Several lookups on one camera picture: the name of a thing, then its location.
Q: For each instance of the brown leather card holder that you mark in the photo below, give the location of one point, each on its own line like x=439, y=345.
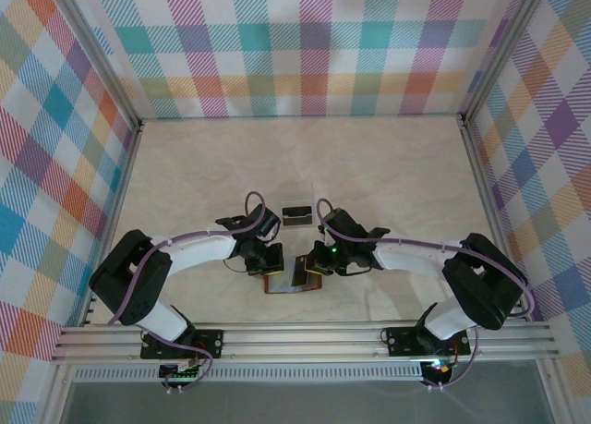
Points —
x=314, y=283

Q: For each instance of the aluminium frame post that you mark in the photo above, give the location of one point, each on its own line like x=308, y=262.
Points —
x=495, y=59
x=103, y=59

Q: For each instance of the aluminium table side rail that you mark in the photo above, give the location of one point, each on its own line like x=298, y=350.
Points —
x=485, y=188
x=121, y=188

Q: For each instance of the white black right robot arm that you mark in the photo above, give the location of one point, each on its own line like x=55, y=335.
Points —
x=406, y=257

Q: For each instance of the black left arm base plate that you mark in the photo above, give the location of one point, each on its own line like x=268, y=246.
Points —
x=210, y=343

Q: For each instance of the aluminium mounting rail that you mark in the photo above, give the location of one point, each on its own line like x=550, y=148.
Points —
x=300, y=338

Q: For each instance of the clear acrylic card stand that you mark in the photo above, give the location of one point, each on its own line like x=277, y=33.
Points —
x=297, y=193

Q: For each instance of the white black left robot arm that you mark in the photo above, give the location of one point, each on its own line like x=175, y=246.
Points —
x=203, y=248

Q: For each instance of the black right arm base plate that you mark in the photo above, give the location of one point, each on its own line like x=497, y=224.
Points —
x=401, y=342

